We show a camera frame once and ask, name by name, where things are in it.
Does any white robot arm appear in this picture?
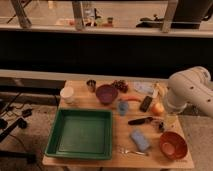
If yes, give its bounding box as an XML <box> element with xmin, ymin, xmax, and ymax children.
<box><xmin>163</xmin><ymin>66</ymin><xmax>213</xmax><ymax>118</ymax></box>

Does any small metal cup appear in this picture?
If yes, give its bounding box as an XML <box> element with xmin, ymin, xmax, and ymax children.
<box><xmin>86</xmin><ymin>80</ymin><xmax>96</xmax><ymax>92</ymax></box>

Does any small blue cup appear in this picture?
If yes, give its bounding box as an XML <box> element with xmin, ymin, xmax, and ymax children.
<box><xmin>117</xmin><ymin>101</ymin><xmax>129</xmax><ymax>116</ymax></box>

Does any white paper cup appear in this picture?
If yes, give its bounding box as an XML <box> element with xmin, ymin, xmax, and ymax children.
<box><xmin>60</xmin><ymin>87</ymin><xmax>74</xmax><ymax>103</ymax></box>

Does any purple bowl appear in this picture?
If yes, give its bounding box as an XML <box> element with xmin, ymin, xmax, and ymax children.
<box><xmin>95</xmin><ymin>84</ymin><xmax>118</xmax><ymax>105</ymax></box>

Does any bunch of dark grapes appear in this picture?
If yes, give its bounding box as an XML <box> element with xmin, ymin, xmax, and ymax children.
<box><xmin>112</xmin><ymin>80</ymin><xmax>128</xmax><ymax>93</ymax></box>

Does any orange carrot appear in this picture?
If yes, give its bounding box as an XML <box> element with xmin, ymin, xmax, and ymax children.
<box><xmin>120</xmin><ymin>96</ymin><xmax>141</xmax><ymax>102</ymax></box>

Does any yellow banana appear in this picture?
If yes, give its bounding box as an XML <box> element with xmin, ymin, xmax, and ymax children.
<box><xmin>154</xmin><ymin>83</ymin><xmax>166</xmax><ymax>97</ymax></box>

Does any green plastic tray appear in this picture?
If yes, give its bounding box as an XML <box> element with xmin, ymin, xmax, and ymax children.
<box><xmin>45</xmin><ymin>109</ymin><xmax>113</xmax><ymax>160</ymax></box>

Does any orange fruit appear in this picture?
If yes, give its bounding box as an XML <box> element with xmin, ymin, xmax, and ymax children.
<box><xmin>151</xmin><ymin>103</ymin><xmax>164</xmax><ymax>116</ymax></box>

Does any blue sponge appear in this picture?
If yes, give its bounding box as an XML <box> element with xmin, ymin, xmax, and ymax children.
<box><xmin>130</xmin><ymin>129</ymin><xmax>150</xmax><ymax>152</ymax></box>

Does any silver fork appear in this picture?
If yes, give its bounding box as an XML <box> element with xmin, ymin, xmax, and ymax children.
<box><xmin>118</xmin><ymin>148</ymin><xmax>149</xmax><ymax>156</ymax></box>

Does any small dark toy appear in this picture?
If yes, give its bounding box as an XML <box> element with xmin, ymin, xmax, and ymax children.
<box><xmin>156</xmin><ymin>121</ymin><xmax>165</xmax><ymax>133</ymax></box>

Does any red bowl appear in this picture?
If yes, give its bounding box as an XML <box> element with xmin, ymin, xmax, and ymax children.
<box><xmin>159</xmin><ymin>131</ymin><xmax>188</xmax><ymax>160</ymax></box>

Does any black handled knife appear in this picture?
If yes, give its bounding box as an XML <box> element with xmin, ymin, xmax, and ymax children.
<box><xmin>128</xmin><ymin>117</ymin><xmax>154</xmax><ymax>125</ymax></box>

